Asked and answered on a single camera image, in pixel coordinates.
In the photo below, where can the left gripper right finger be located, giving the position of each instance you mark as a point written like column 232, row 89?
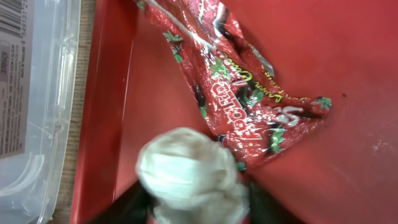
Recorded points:
column 265, row 209

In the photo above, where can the clear plastic bin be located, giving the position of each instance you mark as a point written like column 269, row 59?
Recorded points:
column 39, row 48

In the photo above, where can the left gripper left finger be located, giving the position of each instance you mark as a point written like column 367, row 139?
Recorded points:
column 132, row 207

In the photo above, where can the red candy wrapper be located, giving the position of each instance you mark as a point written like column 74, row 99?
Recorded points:
column 233, row 84

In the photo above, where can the white tissue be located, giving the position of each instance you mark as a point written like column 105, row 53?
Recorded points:
column 193, row 179

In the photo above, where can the red serving tray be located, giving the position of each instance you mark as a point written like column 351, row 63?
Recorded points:
column 346, row 172

